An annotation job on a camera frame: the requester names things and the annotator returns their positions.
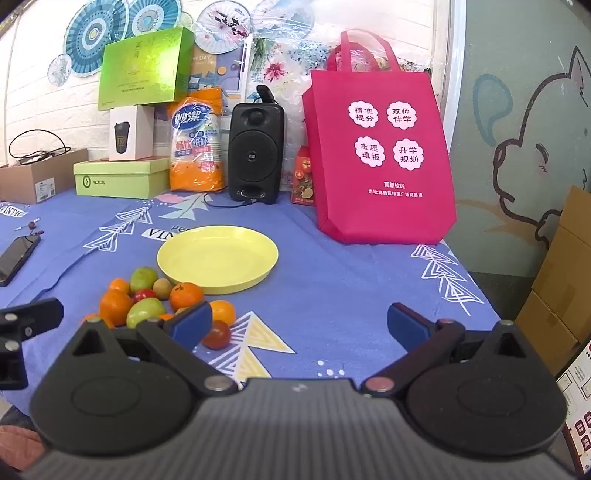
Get pink tote bag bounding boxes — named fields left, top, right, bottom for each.
left=301, top=30, right=458, bottom=245

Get black speaker cable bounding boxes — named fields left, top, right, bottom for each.
left=203, top=193, right=254, bottom=209

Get black cable loop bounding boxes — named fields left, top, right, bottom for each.
left=8, top=129, right=72, bottom=166

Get white printed leaflet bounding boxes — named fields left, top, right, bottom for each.
left=555, top=342, right=591, bottom=476

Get blue white calendar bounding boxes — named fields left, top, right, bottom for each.
left=190, top=44, right=252, bottom=100

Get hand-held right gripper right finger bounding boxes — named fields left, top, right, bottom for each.
left=360, top=302, right=536, bottom=398

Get stacked cardboard boxes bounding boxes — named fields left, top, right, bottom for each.
left=515, top=185, right=591, bottom=370

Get white cup-print box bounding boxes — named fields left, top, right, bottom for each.
left=109, top=105, right=155, bottom=161

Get large blue paper fan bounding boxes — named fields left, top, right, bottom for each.
left=65, top=0, right=131, bottom=77

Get white paper umbrella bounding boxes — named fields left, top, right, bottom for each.
left=196, top=0, right=253, bottom=51

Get large orange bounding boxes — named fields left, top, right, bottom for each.
left=100, top=290, right=134, bottom=326

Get green mango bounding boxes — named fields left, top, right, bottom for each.
left=130, top=267, right=160, bottom=294
left=126, top=298, right=167, bottom=329

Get pink clothing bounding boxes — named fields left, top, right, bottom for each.
left=0, top=406, right=43, bottom=472

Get yellowish orange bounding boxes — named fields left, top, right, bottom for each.
left=209, top=300, right=237, bottom=324

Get small bead charm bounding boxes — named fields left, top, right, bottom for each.
left=13, top=216, right=45, bottom=235

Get orange paper cup pack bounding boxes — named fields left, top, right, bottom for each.
left=167, top=85, right=228, bottom=192

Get black smartphone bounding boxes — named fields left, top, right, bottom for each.
left=0, top=235, right=42, bottom=287

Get flat green box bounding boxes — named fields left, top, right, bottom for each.
left=73, top=157, right=171, bottom=200

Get yellow plastic plate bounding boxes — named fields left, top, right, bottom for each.
left=156, top=225, right=280, bottom=295

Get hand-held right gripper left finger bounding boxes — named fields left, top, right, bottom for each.
left=62, top=300, right=238, bottom=398

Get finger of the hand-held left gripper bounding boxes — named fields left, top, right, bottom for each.
left=0, top=298, right=64, bottom=391

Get black speaker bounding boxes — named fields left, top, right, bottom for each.
left=228, top=102, right=286, bottom=205

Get large green gift box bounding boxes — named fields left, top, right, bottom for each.
left=98, top=27, right=195, bottom=112

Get red fruit-print box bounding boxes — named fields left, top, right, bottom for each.
left=291, top=145, right=317, bottom=206

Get dark red tomato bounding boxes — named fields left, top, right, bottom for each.
left=202, top=320, right=232, bottom=350

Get brown cardboard box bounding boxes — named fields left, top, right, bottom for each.
left=0, top=148, right=89, bottom=205

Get floral clear wrap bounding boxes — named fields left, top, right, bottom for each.
left=252, top=9, right=444, bottom=139

